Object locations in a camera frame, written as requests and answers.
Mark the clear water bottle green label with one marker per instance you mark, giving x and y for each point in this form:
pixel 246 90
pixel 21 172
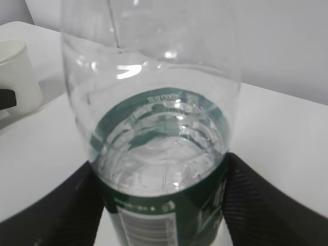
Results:
pixel 154 88

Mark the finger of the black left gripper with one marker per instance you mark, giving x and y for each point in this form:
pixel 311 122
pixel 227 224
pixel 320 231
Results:
pixel 7 99

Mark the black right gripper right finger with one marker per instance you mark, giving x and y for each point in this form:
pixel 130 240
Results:
pixel 257 213

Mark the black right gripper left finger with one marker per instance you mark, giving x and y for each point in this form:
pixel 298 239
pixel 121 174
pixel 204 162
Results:
pixel 69 215

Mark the white paper cup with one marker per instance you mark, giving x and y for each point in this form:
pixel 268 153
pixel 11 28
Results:
pixel 17 74

